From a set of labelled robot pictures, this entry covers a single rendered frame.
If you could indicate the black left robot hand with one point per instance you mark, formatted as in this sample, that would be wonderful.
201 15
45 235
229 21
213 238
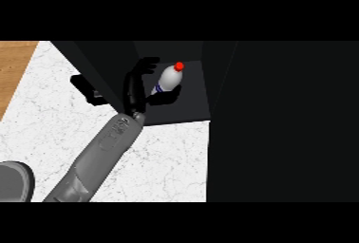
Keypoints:
133 91

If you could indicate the white bottle with red cap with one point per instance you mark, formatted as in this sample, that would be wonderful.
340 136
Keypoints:
169 79

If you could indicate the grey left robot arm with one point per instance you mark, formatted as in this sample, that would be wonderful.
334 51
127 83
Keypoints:
105 148

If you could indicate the dark grey cabinet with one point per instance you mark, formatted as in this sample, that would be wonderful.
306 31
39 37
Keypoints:
191 95

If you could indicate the dark grey cabinet door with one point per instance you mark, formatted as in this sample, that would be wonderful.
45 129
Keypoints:
285 126

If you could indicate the grey rounded object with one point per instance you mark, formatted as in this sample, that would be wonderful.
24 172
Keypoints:
14 182

